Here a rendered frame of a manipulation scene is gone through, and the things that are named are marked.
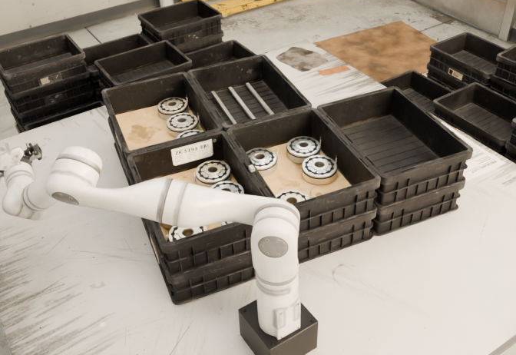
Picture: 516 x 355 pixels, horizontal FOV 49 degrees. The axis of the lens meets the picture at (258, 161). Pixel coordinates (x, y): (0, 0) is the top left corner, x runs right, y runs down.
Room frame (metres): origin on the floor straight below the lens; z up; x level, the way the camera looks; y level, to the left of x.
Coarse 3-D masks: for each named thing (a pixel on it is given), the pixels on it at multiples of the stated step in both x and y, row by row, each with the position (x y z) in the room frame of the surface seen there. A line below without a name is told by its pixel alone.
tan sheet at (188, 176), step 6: (174, 174) 1.33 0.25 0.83; (180, 174) 1.33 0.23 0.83; (186, 174) 1.33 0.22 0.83; (192, 174) 1.33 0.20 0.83; (180, 180) 1.31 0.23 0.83; (186, 180) 1.31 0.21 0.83; (192, 180) 1.30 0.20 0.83; (234, 180) 1.30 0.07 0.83; (162, 228) 1.11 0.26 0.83; (210, 228) 1.10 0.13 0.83
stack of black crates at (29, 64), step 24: (24, 48) 2.75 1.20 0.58; (48, 48) 2.81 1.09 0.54; (72, 48) 2.79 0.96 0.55; (0, 72) 2.58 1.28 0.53; (24, 72) 2.47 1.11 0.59; (48, 72) 2.54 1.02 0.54; (72, 72) 2.60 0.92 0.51; (24, 96) 2.45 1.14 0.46; (48, 96) 2.52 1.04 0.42; (72, 96) 2.58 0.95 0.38; (24, 120) 2.45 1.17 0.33
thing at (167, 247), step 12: (216, 132) 1.40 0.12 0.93; (168, 144) 1.35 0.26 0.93; (180, 144) 1.35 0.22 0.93; (228, 144) 1.34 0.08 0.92; (132, 156) 1.30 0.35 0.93; (240, 156) 1.28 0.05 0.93; (132, 168) 1.24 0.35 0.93; (252, 180) 1.17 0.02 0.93; (264, 192) 1.12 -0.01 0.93; (156, 228) 1.00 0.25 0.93; (216, 228) 0.99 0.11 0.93; (228, 228) 0.99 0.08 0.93; (240, 228) 1.01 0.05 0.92; (180, 240) 0.96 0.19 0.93; (192, 240) 0.96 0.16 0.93; (204, 240) 0.97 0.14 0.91; (168, 252) 0.94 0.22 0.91
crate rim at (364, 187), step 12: (312, 108) 1.51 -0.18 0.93; (264, 120) 1.46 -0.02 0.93; (276, 120) 1.46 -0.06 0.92; (324, 120) 1.45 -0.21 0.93; (228, 132) 1.40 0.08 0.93; (336, 132) 1.38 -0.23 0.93; (348, 144) 1.31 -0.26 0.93; (360, 156) 1.26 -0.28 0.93; (372, 168) 1.20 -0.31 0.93; (264, 180) 1.17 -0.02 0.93; (372, 180) 1.15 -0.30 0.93; (336, 192) 1.11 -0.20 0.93; (348, 192) 1.11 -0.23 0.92; (360, 192) 1.13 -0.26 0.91; (300, 204) 1.07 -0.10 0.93; (312, 204) 1.08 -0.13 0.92; (324, 204) 1.09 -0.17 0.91
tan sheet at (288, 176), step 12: (276, 156) 1.40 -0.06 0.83; (276, 168) 1.34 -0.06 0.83; (288, 168) 1.34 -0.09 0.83; (300, 168) 1.34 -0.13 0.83; (276, 180) 1.29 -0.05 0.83; (288, 180) 1.29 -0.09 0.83; (300, 180) 1.28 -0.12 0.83; (336, 180) 1.28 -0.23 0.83; (276, 192) 1.23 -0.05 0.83; (312, 192) 1.23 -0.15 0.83; (324, 192) 1.23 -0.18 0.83
